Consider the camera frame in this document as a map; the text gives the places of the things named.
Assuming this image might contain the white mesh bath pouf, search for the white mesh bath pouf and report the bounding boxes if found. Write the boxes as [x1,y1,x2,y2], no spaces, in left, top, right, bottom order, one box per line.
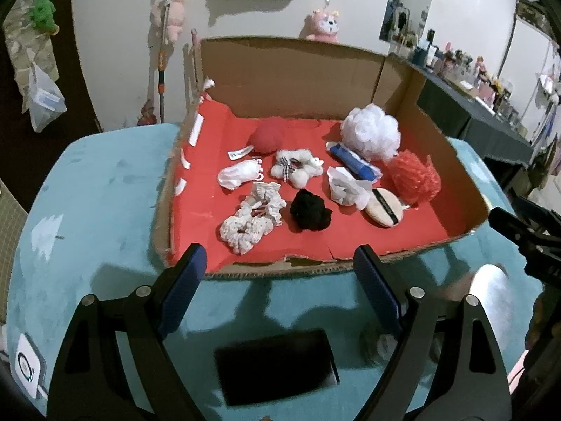
[340,103,400,161]

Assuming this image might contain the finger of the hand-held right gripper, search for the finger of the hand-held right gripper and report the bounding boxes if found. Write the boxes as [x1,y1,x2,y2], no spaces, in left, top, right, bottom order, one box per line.
[515,195,561,229]
[488,206,561,255]

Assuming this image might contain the green plush frog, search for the green plush frog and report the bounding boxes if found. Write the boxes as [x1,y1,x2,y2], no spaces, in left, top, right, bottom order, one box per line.
[28,0,60,36]

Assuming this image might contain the white wrapper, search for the white wrapper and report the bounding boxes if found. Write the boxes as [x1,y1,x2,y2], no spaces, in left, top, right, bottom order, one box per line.
[326,166,373,211]

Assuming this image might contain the white cloth bundle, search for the white cloth bundle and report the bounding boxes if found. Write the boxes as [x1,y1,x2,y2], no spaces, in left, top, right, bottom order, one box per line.
[217,160,264,190]

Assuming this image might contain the metal and orange pole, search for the metal and orange pole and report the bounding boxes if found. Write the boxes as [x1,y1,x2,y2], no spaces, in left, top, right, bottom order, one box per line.
[157,0,176,123]

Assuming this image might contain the desk with dark cloth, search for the desk with dark cloth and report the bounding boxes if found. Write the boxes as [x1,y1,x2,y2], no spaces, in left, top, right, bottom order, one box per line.
[388,53,535,167]

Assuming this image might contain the blue white cloth item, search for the blue white cloth item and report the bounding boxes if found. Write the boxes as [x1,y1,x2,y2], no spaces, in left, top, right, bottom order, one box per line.
[329,142,380,181]

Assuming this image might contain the cardboard box with red lining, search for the cardboard box with red lining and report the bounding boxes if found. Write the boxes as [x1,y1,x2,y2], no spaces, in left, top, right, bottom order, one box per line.
[151,36,491,281]

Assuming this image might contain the white crochet scrunchie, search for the white crochet scrunchie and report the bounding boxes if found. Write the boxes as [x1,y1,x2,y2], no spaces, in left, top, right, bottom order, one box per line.
[240,182,287,226]
[219,213,275,255]

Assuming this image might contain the white charger device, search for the white charger device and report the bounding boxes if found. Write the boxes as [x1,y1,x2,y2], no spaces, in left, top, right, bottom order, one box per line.
[13,333,49,397]

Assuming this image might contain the dark patterned suitcase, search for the dark patterned suitcase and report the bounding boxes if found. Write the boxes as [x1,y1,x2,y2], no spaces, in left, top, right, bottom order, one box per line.
[515,0,550,31]

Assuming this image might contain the coral mesh bath pouf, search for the coral mesh bath pouf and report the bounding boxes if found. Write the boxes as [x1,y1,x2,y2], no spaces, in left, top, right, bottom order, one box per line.
[386,149,442,205]

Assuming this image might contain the dark brown door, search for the dark brown door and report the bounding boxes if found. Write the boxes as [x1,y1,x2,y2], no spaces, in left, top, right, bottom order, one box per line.
[0,0,103,180]

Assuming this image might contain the green grid mat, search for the green grid mat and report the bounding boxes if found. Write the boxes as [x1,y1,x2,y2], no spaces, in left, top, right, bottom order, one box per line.
[0,180,29,246]

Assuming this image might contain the hanging clothes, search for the hanging clothes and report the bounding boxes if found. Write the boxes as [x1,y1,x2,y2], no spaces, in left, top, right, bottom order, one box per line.
[526,53,561,198]

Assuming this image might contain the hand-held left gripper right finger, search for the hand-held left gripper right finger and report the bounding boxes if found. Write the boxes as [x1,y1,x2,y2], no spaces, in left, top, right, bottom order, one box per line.
[353,244,513,421]

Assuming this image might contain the clutter of cosmetics bottles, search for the clutter of cosmetics bottles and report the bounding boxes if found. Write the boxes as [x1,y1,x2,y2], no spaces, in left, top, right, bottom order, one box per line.
[397,26,527,132]

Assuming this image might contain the white plush toy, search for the white plush toy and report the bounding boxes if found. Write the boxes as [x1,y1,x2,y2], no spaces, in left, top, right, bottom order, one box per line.
[269,149,324,187]

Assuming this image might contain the hanging pocket organizer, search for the hanging pocket organizer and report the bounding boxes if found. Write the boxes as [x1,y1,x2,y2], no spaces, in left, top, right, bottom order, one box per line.
[2,0,60,97]

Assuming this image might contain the wall mirror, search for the wall mirror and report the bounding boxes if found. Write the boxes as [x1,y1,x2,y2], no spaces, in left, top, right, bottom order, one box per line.
[379,0,439,45]

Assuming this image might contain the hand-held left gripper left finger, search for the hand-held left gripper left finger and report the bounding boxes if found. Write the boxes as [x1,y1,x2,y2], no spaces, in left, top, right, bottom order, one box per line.
[46,242,208,421]

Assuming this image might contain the red terry sponge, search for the red terry sponge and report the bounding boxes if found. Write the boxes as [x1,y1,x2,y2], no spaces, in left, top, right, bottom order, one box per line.
[228,123,285,161]

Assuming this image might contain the person's right forearm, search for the person's right forearm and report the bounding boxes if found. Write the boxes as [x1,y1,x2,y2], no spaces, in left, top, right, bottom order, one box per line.
[526,287,561,360]

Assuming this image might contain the pink plush with white face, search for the pink plush with white face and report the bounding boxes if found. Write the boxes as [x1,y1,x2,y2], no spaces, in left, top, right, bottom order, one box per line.
[299,6,340,45]

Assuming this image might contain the pink pig plush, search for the pink pig plush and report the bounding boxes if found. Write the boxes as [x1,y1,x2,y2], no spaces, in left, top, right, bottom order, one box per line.
[151,0,187,45]

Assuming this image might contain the beige powder puff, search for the beige powder puff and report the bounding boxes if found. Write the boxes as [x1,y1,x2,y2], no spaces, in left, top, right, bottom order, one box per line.
[365,187,410,228]

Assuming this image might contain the black fluffy scrunchie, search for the black fluffy scrunchie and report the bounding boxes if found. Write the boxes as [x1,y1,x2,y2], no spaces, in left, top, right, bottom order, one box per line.
[290,188,333,232]

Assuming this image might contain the white refrigerator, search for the white refrigerator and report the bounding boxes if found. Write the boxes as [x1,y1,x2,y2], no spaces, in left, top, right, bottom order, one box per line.
[506,13,555,141]

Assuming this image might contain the clear plastic bag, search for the clear plastic bag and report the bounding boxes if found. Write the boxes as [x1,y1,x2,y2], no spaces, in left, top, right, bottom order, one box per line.
[22,61,68,133]

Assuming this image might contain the pink cloth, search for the pink cloth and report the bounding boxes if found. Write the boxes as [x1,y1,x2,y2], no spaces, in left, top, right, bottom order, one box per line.
[506,351,533,400]

